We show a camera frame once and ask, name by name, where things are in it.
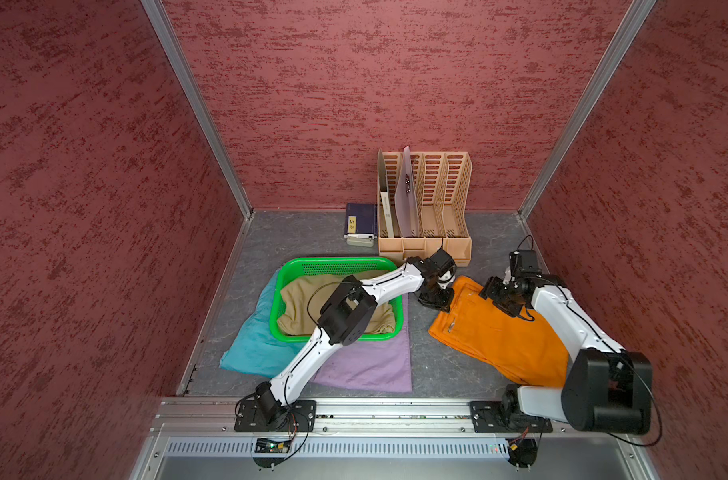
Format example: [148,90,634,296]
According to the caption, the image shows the orange pants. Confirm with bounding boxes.
[429,276,569,388]

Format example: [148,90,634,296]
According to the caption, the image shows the khaki pants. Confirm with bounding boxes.
[277,274,397,336]

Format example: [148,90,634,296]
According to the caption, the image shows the green plastic basket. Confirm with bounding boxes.
[269,256,397,343]

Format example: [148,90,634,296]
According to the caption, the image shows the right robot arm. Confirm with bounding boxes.
[481,274,654,436]

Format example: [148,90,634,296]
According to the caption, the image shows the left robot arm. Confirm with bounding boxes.
[253,249,457,431]

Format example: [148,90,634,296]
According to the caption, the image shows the purple folded pants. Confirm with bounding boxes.
[311,316,412,393]

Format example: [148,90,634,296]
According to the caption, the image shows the teal folded pants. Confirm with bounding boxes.
[219,272,303,378]

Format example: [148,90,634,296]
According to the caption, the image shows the white booklet in organizer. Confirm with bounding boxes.
[380,188,395,238]

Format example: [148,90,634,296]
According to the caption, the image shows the beige file organizer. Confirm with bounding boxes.
[376,151,472,267]

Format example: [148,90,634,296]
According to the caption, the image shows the dark blue book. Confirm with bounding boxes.
[344,203,378,247]

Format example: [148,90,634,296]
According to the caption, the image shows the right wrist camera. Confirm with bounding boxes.
[509,249,542,279]

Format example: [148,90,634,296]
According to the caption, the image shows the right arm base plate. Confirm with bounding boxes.
[468,401,553,435]

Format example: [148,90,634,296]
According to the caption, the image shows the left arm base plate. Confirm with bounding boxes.
[233,399,317,434]

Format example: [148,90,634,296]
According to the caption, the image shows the aluminium front rail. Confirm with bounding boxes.
[132,397,657,479]

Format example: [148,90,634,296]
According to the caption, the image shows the right aluminium corner post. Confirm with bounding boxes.
[518,0,656,224]

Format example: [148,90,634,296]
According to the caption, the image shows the aluminium corner post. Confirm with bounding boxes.
[141,0,254,220]
[518,0,656,224]

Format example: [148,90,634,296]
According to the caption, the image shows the left aluminium corner post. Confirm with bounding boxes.
[141,0,254,220]

